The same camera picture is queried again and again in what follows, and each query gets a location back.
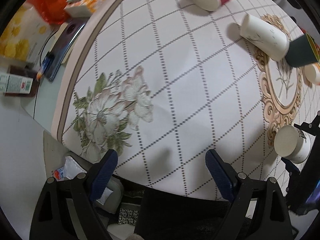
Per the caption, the white paper cup with print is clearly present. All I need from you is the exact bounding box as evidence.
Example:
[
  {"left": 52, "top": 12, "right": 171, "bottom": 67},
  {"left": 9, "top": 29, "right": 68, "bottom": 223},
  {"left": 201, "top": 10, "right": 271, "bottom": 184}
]
[{"left": 274, "top": 125, "right": 312, "bottom": 164}]

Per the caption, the orange and white cup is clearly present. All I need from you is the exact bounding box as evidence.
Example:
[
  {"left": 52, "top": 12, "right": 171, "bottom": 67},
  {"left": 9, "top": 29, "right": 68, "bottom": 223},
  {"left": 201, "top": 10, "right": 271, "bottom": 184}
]
[{"left": 304, "top": 63, "right": 320, "bottom": 85}]

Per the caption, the dark green cup yellow inside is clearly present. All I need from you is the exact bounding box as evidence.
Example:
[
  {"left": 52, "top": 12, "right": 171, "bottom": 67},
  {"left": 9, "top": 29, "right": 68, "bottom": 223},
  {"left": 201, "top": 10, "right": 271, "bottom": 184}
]
[{"left": 285, "top": 33, "right": 319, "bottom": 68}]

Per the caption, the white paper cup lying down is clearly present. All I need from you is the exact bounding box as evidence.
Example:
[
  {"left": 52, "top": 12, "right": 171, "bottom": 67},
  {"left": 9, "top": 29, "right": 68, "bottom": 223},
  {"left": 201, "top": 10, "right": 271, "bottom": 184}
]
[{"left": 240, "top": 14, "right": 290, "bottom": 61}]

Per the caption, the white stool with papers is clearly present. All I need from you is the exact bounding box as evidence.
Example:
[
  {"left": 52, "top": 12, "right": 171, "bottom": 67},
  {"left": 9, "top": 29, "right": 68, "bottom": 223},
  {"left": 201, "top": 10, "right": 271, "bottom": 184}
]
[{"left": 47, "top": 152, "right": 123, "bottom": 214}]

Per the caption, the patterned white tablecloth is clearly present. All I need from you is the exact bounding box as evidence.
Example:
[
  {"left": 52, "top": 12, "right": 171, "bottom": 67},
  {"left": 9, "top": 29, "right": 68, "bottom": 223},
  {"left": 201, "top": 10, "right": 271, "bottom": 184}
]
[{"left": 51, "top": 0, "right": 319, "bottom": 200}]

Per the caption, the white labelled dark box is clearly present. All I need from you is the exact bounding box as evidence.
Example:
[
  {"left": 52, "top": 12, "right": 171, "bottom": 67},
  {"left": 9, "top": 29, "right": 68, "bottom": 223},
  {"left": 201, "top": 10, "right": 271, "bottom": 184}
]
[{"left": 1, "top": 66, "right": 40, "bottom": 98}]

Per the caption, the blue lighter pen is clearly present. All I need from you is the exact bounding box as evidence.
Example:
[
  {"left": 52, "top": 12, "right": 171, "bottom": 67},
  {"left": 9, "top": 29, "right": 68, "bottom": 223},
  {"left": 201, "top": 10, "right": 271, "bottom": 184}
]
[{"left": 36, "top": 51, "right": 54, "bottom": 81}]

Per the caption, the dark smartphone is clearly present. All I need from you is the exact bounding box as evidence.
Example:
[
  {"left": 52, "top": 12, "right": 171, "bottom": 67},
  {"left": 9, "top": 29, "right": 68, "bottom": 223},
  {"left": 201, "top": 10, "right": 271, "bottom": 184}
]
[{"left": 44, "top": 18, "right": 88, "bottom": 82}]

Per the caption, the yellow snack bag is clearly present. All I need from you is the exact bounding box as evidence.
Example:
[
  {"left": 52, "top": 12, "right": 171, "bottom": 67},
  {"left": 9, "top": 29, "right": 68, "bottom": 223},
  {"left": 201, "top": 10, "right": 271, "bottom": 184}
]
[{"left": 1, "top": 3, "right": 52, "bottom": 63}]

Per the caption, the orange patterned small box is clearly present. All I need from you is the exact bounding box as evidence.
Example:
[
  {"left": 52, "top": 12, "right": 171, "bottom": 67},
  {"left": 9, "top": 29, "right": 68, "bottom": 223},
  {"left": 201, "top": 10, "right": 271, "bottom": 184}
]
[{"left": 64, "top": 0, "right": 104, "bottom": 18}]

